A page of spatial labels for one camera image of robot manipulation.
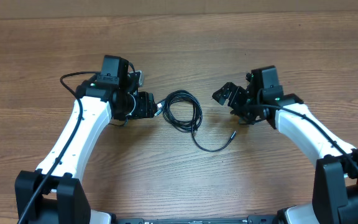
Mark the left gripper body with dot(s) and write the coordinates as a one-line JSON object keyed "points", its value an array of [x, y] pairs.
{"points": [[135, 106]]}

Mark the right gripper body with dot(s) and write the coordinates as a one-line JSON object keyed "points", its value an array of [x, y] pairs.
{"points": [[240, 102]]}

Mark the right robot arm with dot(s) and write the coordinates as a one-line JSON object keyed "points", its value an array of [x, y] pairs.
{"points": [[335, 189]]}

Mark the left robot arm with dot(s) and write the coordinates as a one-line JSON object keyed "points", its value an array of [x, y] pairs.
{"points": [[53, 192]]}

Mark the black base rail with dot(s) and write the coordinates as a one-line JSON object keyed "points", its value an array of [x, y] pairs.
{"points": [[251, 219]]}

